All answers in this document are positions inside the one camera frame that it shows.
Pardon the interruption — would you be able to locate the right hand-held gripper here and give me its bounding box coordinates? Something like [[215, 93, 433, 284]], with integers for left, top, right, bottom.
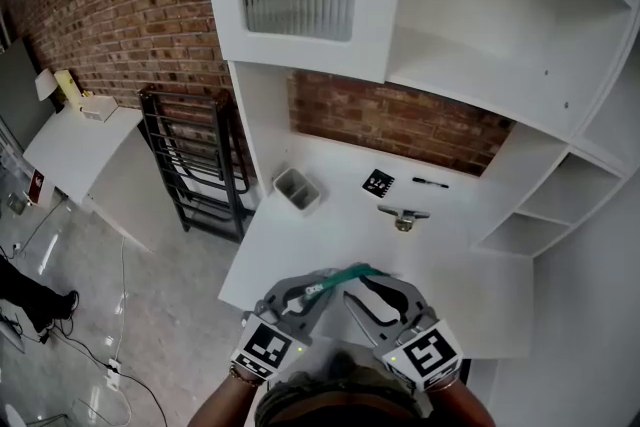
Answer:
[[342, 275, 465, 393]]

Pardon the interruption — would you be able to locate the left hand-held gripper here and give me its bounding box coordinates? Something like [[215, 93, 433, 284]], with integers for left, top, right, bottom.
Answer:
[[229, 271, 336, 382]]

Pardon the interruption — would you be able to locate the clear plastic bag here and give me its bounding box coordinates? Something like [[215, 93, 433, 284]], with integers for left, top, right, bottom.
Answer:
[[299, 262, 401, 304]]

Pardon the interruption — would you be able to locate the person's left forearm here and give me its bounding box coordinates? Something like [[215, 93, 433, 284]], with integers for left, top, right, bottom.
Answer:
[[187, 364, 261, 427]]

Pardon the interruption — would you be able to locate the person's right forearm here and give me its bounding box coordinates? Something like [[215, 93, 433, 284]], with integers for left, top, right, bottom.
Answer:
[[424, 374, 494, 427]]

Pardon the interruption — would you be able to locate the white desk with hutch shelves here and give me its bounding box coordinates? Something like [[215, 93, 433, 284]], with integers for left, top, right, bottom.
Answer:
[[199, 0, 640, 361]]

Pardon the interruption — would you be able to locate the person's olive clothing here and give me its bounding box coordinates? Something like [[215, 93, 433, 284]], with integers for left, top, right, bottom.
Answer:
[[254, 349, 426, 427]]

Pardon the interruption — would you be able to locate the metal clip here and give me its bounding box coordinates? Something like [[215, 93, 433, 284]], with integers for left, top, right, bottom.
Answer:
[[377, 203, 431, 232]]

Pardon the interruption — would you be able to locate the white divided pen holder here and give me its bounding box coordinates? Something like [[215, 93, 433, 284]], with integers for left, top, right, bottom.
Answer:
[[272, 167, 322, 217]]

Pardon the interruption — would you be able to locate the black printed card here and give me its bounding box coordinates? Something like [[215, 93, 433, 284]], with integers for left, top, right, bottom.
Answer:
[[361, 168, 395, 194]]

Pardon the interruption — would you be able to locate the black folding metal rack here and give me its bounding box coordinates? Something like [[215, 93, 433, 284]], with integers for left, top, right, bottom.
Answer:
[[137, 84, 256, 244]]

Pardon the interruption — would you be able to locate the white power strip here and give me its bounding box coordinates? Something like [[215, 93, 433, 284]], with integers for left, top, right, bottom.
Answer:
[[105, 357, 123, 391]]

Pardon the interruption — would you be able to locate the small white table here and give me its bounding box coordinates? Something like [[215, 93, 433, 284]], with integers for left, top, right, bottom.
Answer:
[[22, 104, 156, 254]]

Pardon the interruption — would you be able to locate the small white box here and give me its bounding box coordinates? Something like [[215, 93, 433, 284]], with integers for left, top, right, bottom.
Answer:
[[79, 95, 120, 122]]

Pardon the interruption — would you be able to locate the red-lined open drawer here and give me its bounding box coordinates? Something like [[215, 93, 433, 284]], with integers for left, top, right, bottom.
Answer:
[[27, 168, 54, 206]]

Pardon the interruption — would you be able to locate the pale yellow box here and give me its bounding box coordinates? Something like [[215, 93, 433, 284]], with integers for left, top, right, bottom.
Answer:
[[53, 69, 84, 112]]

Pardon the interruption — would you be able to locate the white table lamp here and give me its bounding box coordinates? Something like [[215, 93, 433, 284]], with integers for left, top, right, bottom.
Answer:
[[33, 68, 60, 102]]

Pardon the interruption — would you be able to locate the grey upright panel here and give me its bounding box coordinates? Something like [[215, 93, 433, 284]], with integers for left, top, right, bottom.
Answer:
[[0, 37, 49, 151]]

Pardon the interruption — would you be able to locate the beaded left wrist bracelet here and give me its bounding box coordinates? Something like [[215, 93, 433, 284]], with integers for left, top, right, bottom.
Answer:
[[228, 363, 261, 389]]

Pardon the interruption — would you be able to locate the white floor cable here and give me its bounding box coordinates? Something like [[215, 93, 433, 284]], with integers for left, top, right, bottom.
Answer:
[[115, 234, 129, 361]]

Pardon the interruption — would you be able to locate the black floor cable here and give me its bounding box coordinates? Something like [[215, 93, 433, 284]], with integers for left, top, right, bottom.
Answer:
[[0, 309, 171, 427]]

